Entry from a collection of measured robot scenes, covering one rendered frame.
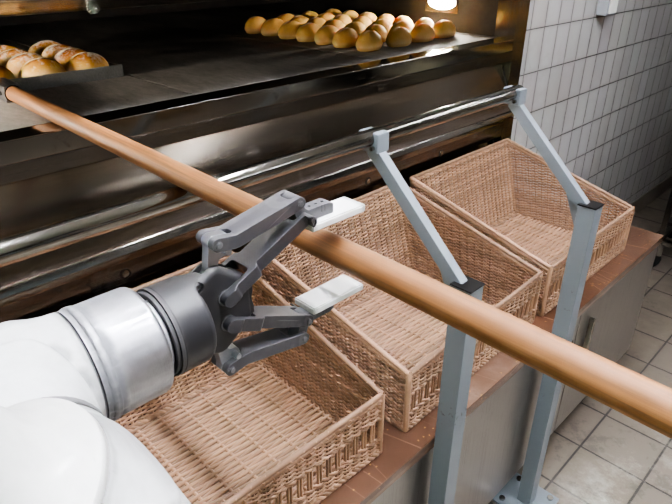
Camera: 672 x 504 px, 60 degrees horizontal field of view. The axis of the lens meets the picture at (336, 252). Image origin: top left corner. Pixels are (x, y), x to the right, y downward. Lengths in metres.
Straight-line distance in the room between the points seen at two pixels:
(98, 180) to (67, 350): 0.79
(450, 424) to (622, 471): 1.05
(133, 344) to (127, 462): 0.15
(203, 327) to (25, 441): 0.22
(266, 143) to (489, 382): 0.75
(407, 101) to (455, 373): 0.89
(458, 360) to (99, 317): 0.75
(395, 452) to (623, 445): 1.16
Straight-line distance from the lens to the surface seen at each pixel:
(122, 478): 0.29
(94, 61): 1.52
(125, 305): 0.45
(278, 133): 1.41
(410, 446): 1.23
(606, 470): 2.13
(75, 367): 0.42
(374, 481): 1.17
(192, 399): 1.34
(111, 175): 1.20
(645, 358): 2.67
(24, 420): 0.29
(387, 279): 0.53
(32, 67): 1.48
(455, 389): 1.12
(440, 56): 1.80
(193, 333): 0.46
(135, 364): 0.44
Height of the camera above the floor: 1.46
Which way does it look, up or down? 28 degrees down
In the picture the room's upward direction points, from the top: straight up
